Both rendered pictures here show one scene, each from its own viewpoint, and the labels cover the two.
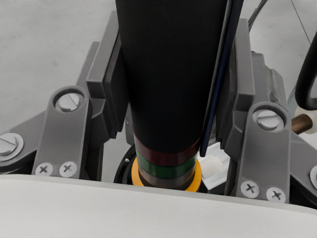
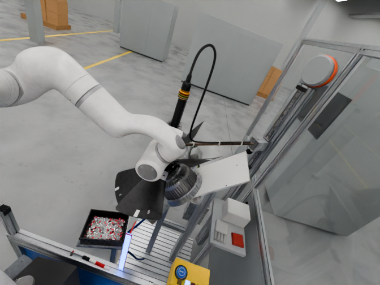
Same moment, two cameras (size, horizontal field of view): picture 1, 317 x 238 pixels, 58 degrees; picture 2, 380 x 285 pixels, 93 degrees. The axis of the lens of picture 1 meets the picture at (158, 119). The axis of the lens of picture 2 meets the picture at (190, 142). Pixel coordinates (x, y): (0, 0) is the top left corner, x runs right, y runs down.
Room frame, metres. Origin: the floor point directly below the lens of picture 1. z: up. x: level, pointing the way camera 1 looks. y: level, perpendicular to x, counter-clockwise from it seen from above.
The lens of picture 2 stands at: (-0.62, 0.01, 1.91)
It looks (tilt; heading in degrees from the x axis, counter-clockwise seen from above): 34 degrees down; 351
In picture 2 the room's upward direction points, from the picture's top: 22 degrees clockwise
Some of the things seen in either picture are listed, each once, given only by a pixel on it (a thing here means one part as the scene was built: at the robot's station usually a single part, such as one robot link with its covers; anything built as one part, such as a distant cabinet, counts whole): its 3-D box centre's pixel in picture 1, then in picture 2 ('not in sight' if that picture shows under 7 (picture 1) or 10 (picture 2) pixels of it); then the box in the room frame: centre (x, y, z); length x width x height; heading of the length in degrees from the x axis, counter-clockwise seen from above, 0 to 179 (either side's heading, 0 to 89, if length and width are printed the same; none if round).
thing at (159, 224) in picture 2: not in sight; (157, 227); (0.20, -0.13, 0.46); 0.09 x 0.04 x 0.91; 172
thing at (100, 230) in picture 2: not in sight; (105, 228); (-0.09, 0.19, 0.83); 0.19 x 0.14 x 0.04; 98
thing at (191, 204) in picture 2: not in sight; (195, 209); (0.26, -0.37, 0.73); 0.15 x 0.09 x 0.22; 82
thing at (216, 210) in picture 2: not in sight; (227, 223); (0.12, -0.57, 0.85); 0.36 x 0.24 x 0.03; 172
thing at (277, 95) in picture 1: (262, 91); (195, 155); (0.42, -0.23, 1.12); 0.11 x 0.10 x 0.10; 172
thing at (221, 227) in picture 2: not in sight; (220, 231); (0.03, -0.50, 0.87); 0.15 x 0.09 x 0.02; 168
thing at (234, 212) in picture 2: not in sight; (235, 210); (0.19, -0.61, 0.92); 0.17 x 0.16 x 0.11; 82
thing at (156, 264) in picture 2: not in sight; (158, 253); (0.18, -0.22, 0.04); 0.62 x 0.46 x 0.08; 82
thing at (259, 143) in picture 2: not in sight; (258, 143); (0.36, -0.56, 1.39); 0.10 x 0.07 x 0.08; 117
